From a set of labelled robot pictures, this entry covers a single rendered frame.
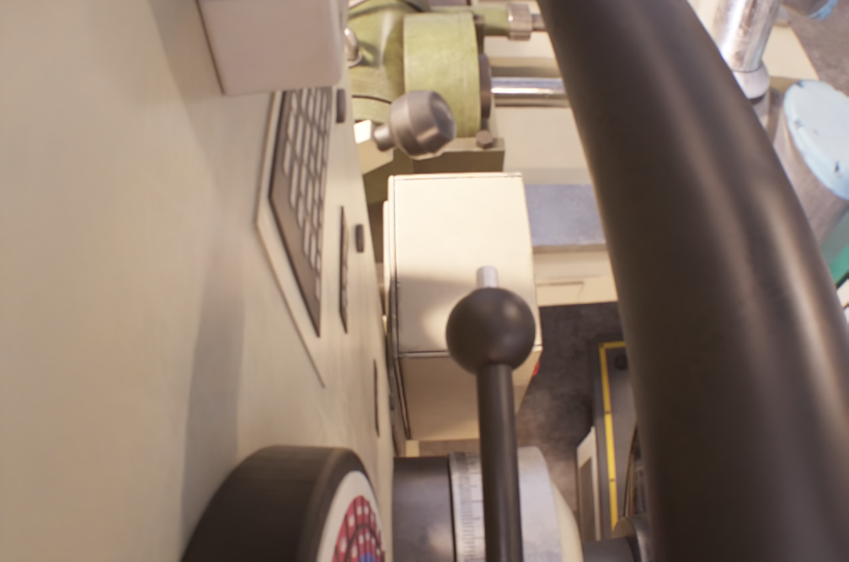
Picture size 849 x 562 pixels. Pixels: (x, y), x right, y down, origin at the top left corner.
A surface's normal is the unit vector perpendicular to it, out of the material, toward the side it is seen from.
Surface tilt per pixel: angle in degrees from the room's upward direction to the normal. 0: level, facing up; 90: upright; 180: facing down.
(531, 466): 48
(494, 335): 28
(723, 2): 81
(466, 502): 33
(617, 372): 0
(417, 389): 90
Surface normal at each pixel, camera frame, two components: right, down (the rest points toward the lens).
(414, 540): -0.02, -0.75
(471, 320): -0.47, -0.38
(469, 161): 0.04, 0.87
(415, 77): 0.02, 0.10
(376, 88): 0.40, -0.48
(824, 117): 0.07, -0.47
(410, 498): -0.03, -0.90
